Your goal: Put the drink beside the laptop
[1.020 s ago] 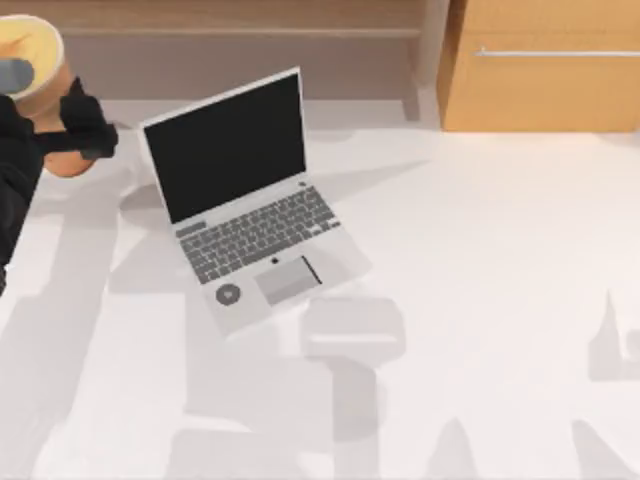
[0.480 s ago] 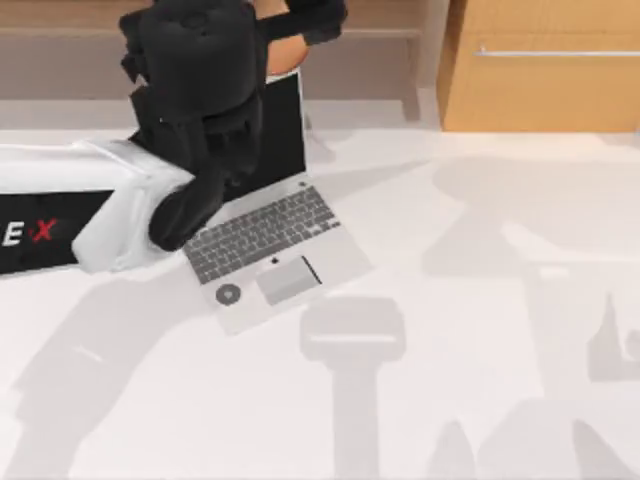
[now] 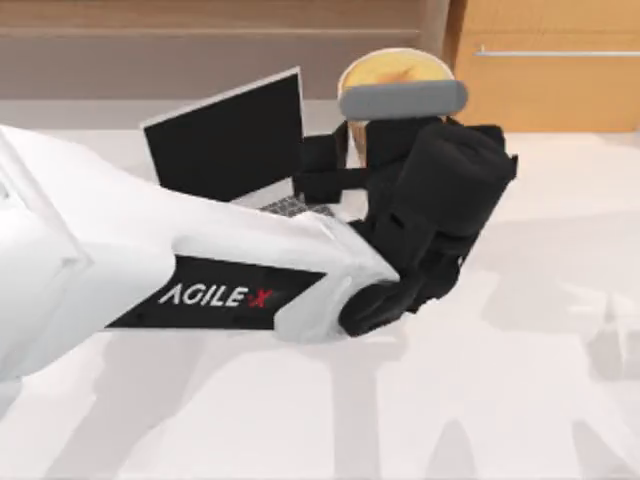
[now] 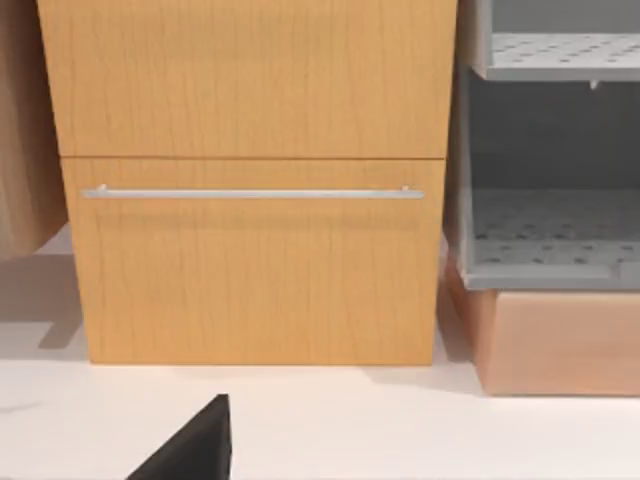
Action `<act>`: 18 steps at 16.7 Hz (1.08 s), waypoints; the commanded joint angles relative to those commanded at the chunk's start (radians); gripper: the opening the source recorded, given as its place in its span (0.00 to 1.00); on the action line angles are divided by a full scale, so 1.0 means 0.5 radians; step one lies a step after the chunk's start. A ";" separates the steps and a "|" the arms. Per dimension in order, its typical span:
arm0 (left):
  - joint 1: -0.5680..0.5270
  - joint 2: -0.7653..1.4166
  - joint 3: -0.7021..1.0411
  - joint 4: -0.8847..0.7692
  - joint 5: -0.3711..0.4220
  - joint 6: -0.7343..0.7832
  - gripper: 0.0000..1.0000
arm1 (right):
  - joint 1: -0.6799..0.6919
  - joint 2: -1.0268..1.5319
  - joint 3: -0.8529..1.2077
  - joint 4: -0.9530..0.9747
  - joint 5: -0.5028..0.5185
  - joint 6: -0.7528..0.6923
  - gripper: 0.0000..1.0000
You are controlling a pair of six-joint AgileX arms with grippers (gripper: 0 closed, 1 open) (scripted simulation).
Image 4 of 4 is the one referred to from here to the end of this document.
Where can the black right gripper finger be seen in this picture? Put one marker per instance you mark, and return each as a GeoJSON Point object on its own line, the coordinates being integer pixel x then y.
{"type": "Point", "coordinates": [200, 447]}

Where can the wooden drawer cupboard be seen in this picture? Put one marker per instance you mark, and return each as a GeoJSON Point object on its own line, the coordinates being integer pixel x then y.
{"type": "Point", "coordinates": [250, 180]}

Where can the pale brown wooden cabinet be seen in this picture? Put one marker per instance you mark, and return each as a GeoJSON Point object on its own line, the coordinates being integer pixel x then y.
{"type": "Point", "coordinates": [22, 125]}

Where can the plain wooden drawer front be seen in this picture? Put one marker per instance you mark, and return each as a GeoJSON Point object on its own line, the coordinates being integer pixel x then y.
{"type": "Point", "coordinates": [250, 75]}

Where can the pale wooden drawer front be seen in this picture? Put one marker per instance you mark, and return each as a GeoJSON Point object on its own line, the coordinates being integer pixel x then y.
{"type": "Point", "coordinates": [565, 345]}

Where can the grey pierced drawer inside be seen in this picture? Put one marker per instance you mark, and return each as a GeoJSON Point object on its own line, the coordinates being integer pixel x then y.
{"type": "Point", "coordinates": [545, 240]}

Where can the grey pierced shelf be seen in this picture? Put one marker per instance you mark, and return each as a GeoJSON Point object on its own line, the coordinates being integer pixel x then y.
{"type": "Point", "coordinates": [560, 50]}

